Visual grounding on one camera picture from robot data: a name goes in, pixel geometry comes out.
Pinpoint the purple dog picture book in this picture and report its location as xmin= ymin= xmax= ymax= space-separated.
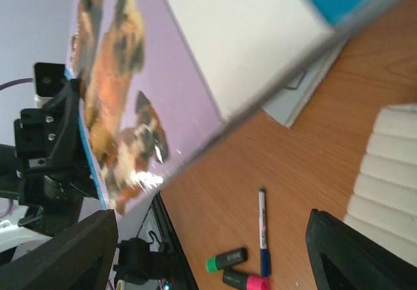
xmin=66 ymin=0 xmax=397 ymax=216

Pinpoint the green black highlighter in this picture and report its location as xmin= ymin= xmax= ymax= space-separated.
xmin=205 ymin=247 xmax=248 ymax=272

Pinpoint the blue capped white marker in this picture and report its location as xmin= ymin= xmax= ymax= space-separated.
xmin=258 ymin=188 xmax=271 ymax=278

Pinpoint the pink black highlighter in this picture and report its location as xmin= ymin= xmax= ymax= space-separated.
xmin=222 ymin=269 xmax=270 ymax=290

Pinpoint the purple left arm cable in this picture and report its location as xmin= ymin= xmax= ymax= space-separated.
xmin=0 ymin=78 xmax=35 ymax=92

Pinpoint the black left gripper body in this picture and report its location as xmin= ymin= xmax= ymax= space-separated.
xmin=12 ymin=78 xmax=95 ymax=206

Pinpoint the beige ribbed pencil case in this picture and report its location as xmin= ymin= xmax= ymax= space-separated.
xmin=343 ymin=103 xmax=416 ymax=265

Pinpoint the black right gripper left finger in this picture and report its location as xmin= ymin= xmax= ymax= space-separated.
xmin=1 ymin=210 xmax=118 ymax=289

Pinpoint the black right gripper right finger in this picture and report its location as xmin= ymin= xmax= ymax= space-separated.
xmin=305 ymin=209 xmax=416 ymax=290

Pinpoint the grey Great Gatsby book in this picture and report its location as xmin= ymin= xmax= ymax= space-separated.
xmin=263 ymin=40 xmax=348 ymax=128

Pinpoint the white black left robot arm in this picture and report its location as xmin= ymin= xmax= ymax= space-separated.
xmin=1 ymin=80 xmax=97 ymax=264

